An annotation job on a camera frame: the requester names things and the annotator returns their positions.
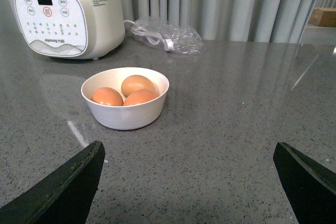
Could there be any white bowl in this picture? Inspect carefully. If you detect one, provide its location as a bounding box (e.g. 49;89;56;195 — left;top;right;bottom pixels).
81;67;170;130

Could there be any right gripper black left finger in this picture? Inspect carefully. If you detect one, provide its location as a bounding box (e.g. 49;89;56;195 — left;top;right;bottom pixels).
1;141;105;223

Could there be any cardboard box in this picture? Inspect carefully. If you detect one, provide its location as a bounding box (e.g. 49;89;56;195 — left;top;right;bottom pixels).
309;7;336;27

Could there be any brown egg bowl right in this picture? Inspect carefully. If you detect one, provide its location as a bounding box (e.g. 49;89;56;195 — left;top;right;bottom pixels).
123;89;159;106

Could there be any white power cable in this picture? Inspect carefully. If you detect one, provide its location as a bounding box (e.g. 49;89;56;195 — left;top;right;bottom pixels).
123;19;174;52

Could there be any white Joyoung blender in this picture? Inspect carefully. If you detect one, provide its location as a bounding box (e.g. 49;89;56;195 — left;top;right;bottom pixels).
14;0;125;59

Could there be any brown egg bowl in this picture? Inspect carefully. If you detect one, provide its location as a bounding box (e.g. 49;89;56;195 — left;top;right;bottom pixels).
123;89;159;106
91;87;123;106

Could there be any brown egg bowl left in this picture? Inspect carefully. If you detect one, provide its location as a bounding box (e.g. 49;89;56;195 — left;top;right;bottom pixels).
91;87;123;106

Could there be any pale brown egg in bowl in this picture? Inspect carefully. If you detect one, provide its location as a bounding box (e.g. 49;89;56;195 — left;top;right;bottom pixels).
121;74;155;98

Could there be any clear plastic bag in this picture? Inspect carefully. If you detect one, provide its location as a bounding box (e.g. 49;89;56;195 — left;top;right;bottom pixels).
124;16;206;55

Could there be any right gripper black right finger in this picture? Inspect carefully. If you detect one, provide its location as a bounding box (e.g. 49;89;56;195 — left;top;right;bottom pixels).
273;142;335;223

